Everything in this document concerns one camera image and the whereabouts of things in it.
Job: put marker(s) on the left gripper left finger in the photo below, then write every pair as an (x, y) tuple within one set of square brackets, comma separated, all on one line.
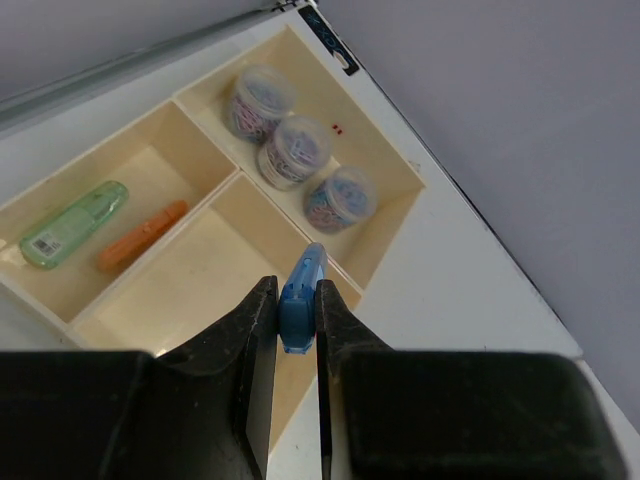
[(200, 411)]

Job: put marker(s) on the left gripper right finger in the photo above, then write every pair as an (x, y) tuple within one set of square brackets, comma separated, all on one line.
[(421, 414)]

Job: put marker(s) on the blue highlighter pen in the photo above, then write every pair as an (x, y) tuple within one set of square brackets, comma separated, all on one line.
[(296, 306)]

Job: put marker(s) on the orange highlighter pen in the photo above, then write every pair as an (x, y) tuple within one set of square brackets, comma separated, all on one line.
[(136, 242)]

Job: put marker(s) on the clear round container purple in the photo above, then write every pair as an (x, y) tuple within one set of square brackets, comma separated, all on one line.
[(347, 197)]

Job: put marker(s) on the green highlighter pen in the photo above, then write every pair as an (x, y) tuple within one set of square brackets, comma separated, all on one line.
[(53, 241)]

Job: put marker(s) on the cream compartment organizer tray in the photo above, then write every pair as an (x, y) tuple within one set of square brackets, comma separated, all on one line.
[(237, 229)]

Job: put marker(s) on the clear round container stacked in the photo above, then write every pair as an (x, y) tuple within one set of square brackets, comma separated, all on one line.
[(299, 147)]

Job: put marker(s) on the clear round container left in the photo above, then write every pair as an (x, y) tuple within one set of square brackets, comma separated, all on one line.
[(260, 99)]

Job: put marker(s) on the left corner label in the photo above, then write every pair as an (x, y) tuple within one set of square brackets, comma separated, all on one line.
[(329, 39)]

